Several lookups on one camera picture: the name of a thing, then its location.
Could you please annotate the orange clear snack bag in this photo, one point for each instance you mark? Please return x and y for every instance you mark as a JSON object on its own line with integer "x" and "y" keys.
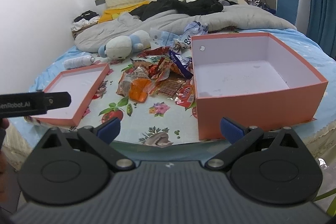
{"x": 132, "y": 84}

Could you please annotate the red yellow snack packet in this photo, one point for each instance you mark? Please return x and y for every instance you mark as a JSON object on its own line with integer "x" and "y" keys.
{"x": 185, "y": 96}

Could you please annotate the dark blue snack wrapper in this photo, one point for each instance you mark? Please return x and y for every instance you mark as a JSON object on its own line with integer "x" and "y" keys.
{"x": 180, "y": 65}

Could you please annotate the red orange spicy snack packet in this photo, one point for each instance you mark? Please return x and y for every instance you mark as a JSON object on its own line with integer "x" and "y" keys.
{"x": 155, "y": 71}

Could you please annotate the light blue bed sheet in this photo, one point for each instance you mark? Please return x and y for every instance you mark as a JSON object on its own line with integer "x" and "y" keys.
{"x": 324, "y": 118}

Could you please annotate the person's left hand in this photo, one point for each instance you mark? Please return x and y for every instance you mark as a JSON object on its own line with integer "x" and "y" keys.
{"x": 3, "y": 181}

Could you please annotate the blue chair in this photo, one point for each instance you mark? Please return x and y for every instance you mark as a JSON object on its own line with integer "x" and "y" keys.
{"x": 287, "y": 9}

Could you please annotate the clothes pile beside bed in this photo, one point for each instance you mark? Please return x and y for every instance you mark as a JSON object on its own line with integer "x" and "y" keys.
{"x": 85, "y": 19}

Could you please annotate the brown dried-meat snack packet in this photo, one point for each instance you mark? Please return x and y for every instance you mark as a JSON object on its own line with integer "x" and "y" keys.
{"x": 170, "y": 87}

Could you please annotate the white spray bottle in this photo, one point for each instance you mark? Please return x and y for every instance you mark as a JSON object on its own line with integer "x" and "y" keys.
{"x": 79, "y": 62}

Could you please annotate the red long snack packet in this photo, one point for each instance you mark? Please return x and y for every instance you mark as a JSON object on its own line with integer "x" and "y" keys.
{"x": 156, "y": 51}

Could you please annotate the clear blue plastic bag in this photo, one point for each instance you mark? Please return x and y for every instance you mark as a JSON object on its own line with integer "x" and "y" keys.
{"x": 163, "y": 38}

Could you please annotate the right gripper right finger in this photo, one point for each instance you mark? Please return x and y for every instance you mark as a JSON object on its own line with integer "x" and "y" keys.
{"x": 241, "y": 139}

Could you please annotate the black clothing pile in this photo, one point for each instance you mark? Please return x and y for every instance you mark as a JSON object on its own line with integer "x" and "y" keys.
{"x": 191, "y": 8}

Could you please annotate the floral plastic table cover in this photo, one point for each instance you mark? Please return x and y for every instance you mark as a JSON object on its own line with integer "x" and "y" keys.
{"x": 158, "y": 121}

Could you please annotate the yellow cloth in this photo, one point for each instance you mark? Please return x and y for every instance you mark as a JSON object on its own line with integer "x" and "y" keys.
{"x": 111, "y": 14}

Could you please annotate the pink box lid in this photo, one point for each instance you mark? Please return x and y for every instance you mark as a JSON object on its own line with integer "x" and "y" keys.
{"x": 81, "y": 84}

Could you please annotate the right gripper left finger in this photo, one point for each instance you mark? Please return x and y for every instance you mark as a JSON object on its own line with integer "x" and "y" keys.
{"x": 97, "y": 141}

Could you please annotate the white blue crumpled bag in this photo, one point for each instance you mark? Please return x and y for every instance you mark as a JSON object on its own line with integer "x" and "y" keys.
{"x": 192, "y": 29}

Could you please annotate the grey duvet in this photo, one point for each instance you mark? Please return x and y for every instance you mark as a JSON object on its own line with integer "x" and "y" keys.
{"x": 242, "y": 17}

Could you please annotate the blue curtain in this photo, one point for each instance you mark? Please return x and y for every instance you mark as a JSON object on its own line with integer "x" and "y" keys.
{"x": 321, "y": 27}

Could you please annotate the white blue plush toy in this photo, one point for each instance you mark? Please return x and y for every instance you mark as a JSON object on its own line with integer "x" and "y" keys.
{"x": 121, "y": 47}

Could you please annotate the large pink storage box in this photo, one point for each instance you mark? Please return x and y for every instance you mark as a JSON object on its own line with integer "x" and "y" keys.
{"x": 253, "y": 79}

